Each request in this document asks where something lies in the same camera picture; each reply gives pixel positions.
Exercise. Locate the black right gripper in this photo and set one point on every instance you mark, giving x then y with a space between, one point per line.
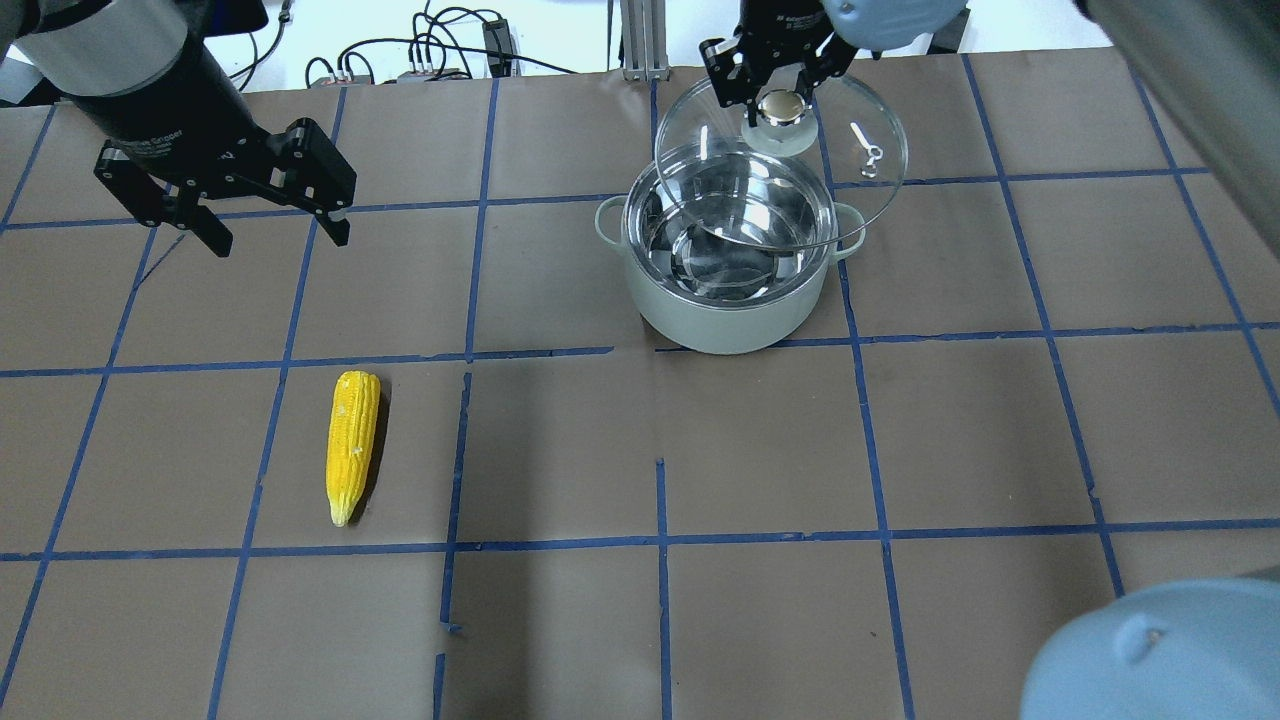
778 22

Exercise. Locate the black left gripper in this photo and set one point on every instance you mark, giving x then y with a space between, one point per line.
172 118

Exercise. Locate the glass pot lid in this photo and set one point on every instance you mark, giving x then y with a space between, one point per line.
790 150

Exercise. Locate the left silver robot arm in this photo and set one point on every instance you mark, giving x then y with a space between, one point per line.
38 27

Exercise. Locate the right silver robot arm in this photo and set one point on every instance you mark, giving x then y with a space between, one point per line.
1009 489

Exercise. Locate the yellow corn cob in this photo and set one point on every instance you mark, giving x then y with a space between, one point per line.
351 438

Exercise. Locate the pale green cooking pot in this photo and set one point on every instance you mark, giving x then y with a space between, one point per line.
726 250

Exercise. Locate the black power adapter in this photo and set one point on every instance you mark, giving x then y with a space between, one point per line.
499 47

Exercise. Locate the aluminium frame post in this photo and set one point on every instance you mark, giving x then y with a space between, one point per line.
644 54

